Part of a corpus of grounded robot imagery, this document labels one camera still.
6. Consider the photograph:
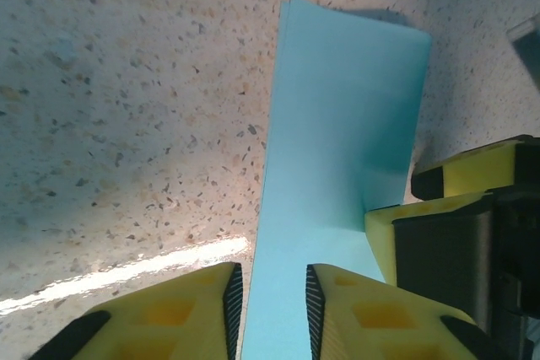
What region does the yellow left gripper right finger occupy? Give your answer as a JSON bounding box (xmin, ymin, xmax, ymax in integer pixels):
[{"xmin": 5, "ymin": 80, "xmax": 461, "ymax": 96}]
[{"xmin": 305, "ymin": 263, "xmax": 511, "ymax": 360}]

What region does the light blue paper sheet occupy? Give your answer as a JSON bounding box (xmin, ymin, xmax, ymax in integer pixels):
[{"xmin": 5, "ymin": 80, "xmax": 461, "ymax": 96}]
[{"xmin": 240, "ymin": 0, "xmax": 432, "ymax": 360}]

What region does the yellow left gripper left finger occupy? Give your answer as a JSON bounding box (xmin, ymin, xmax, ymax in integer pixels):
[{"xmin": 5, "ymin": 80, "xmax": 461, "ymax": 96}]
[{"xmin": 29, "ymin": 261, "xmax": 244, "ymax": 360}]

